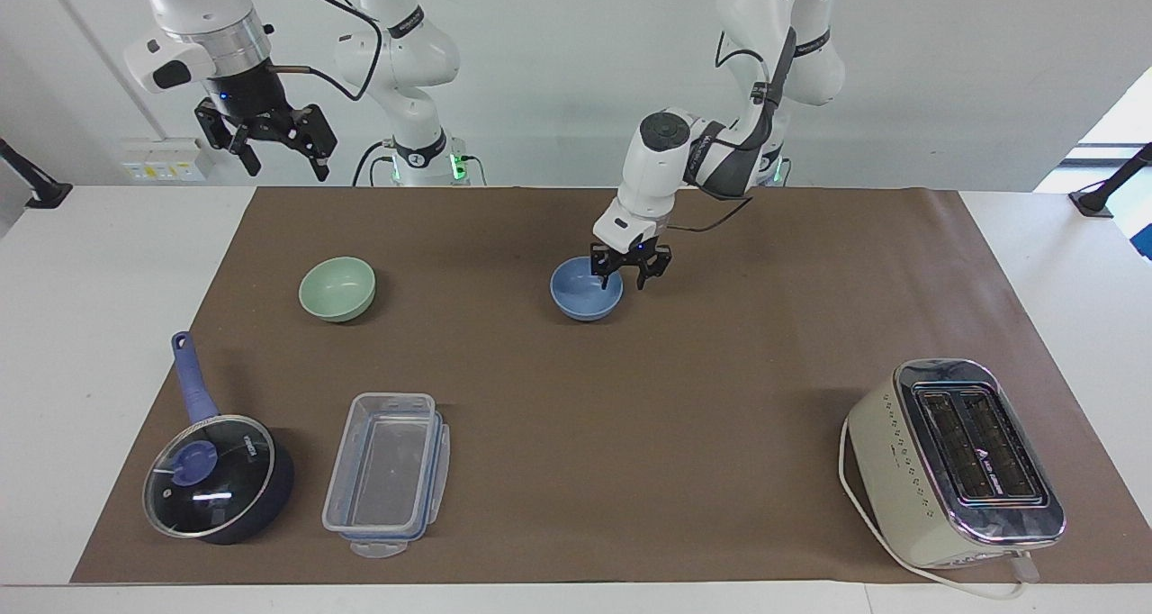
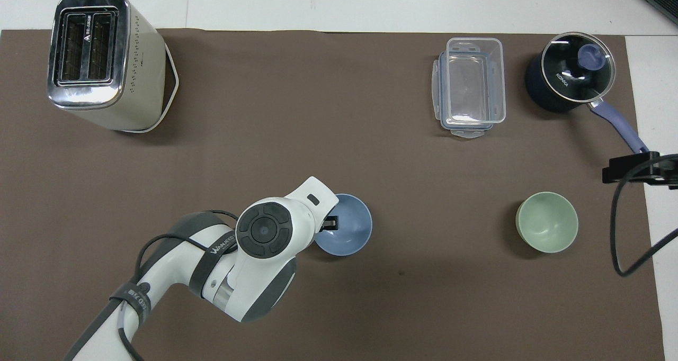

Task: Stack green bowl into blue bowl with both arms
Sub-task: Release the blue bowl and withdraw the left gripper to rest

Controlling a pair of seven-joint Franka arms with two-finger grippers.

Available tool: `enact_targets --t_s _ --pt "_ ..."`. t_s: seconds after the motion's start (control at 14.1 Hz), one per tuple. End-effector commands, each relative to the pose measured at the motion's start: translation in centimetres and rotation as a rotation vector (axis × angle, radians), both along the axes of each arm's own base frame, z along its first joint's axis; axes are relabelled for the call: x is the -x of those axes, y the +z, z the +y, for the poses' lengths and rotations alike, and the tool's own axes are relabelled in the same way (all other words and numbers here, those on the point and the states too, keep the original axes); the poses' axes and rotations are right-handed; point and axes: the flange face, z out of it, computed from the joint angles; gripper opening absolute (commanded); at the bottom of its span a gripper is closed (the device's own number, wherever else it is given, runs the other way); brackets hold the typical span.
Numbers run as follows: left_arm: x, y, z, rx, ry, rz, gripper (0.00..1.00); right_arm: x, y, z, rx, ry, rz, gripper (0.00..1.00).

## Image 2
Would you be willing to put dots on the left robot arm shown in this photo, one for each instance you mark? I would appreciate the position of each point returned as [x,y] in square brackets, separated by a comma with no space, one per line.
[265,265]

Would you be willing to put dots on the blue bowl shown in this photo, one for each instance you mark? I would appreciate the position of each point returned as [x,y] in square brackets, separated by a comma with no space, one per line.
[350,228]

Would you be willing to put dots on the green bowl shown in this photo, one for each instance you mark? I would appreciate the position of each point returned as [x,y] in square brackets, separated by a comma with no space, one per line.
[548,223]

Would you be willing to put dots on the clear plastic container lid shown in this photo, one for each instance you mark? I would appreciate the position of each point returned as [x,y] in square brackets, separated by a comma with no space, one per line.
[466,132]

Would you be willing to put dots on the clear plastic container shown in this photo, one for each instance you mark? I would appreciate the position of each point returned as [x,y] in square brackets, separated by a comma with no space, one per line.
[474,83]

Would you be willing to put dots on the glass pot lid blue knob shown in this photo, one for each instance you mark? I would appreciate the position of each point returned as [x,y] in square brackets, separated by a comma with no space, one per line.
[580,67]

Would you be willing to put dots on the silver and cream toaster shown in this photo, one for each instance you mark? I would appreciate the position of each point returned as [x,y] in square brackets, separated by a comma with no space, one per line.
[87,51]

